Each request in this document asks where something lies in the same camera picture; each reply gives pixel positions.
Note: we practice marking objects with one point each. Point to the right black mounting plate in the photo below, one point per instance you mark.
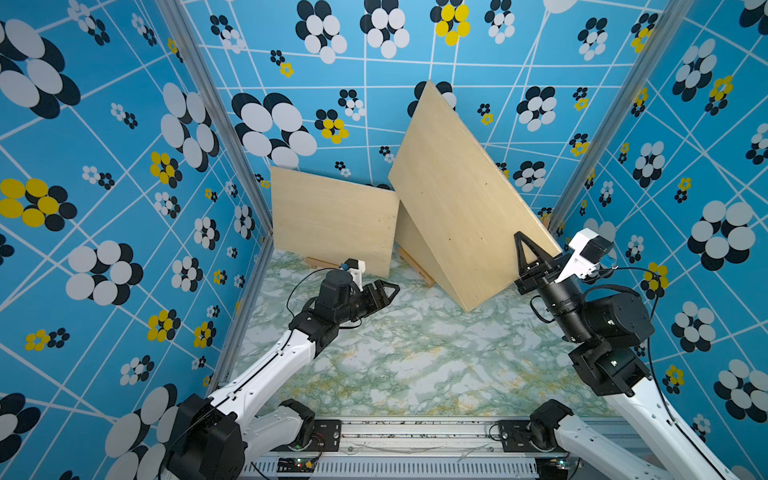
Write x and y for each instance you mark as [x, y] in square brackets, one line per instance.
[515, 436]

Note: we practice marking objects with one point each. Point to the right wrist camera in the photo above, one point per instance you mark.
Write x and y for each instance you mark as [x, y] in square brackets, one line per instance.
[588, 249]

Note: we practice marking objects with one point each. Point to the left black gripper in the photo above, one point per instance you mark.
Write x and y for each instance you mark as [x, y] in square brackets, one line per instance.
[383, 300]

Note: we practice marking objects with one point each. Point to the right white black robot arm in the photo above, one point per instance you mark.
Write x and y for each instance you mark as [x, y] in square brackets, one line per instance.
[605, 333]

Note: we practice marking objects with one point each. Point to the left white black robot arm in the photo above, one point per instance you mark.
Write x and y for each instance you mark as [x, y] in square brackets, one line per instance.
[212, 437]

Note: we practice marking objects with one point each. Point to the black mounting plate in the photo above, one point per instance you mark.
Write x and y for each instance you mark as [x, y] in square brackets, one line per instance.
[319, 436]
[515, 436]

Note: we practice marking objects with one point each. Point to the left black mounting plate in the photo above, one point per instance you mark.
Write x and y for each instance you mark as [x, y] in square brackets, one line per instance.
[319, 436]

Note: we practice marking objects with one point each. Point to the plywood board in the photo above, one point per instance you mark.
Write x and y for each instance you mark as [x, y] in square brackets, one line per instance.
[332, 220]
[410, 239]
[464, 207]

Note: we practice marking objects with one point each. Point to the wooden easel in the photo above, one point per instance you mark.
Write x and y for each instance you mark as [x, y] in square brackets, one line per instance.
[314, 263]
[409, 260]

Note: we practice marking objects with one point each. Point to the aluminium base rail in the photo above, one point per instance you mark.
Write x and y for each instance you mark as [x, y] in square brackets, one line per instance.
[411, 448]

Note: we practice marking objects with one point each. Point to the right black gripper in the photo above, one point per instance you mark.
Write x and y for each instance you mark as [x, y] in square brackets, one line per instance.
[543, 274]

